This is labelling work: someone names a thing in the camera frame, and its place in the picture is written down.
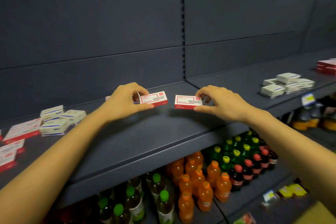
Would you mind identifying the person's right forearm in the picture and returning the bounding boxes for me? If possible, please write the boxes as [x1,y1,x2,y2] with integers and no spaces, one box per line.
[246,110,336,216]

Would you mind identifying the red box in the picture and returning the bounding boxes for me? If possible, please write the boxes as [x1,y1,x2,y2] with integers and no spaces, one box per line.
[174,94,203,110]
[139,91,169,108]

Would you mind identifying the blue yellow price tag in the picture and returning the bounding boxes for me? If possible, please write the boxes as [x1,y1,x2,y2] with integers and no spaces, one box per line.
[301,93,316,107]

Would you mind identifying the red and white boxes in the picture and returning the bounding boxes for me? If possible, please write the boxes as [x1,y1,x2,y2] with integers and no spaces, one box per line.
[0,118,43,174]

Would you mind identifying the dark grey metal shelf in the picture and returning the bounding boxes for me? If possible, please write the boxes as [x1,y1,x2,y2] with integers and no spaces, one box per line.
[0,0,336,224]

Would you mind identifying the group of red-capped cola bottles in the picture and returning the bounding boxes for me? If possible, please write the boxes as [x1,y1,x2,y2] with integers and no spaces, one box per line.
[229,140,279,192]

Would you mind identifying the white green snack packet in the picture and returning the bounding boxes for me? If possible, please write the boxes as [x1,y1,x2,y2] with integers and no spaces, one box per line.
[262,189,279,208]

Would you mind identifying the white blue paperclip boxes group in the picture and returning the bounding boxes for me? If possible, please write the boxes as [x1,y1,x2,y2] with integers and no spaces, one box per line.
[259,72,315,99]

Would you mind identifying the person's left forearm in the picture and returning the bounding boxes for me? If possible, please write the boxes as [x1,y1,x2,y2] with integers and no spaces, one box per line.
[0,108,110,224]

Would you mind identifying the stack of red boxes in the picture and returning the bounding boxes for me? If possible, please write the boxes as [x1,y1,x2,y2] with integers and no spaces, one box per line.
[316,58,336,76]

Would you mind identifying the dark sauce jug orange label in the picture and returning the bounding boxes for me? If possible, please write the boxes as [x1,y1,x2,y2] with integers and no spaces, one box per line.
[291,112,310,131]
[307,110,321,128]
[322,115,336,131]

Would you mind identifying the person's right hand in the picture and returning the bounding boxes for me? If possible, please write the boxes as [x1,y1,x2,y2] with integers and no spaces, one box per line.
[194,85,259,123]

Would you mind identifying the group of orange soda bottles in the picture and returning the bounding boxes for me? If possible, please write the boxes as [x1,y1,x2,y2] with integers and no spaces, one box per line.
[164,150,233,224]

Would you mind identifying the red green snack packet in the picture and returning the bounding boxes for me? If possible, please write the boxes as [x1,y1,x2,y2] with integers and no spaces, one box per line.
[233,212,257,224]

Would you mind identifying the group of green-capped tea bottles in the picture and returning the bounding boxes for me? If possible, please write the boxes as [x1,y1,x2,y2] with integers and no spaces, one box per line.
[98,173,176,224]

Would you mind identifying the group of yellow-capped green bottles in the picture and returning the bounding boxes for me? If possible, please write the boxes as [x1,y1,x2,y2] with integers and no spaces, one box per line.
[209,130,261,174]

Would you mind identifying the person's left hand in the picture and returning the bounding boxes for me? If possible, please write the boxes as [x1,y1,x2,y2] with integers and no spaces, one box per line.
[98,82,155,123]

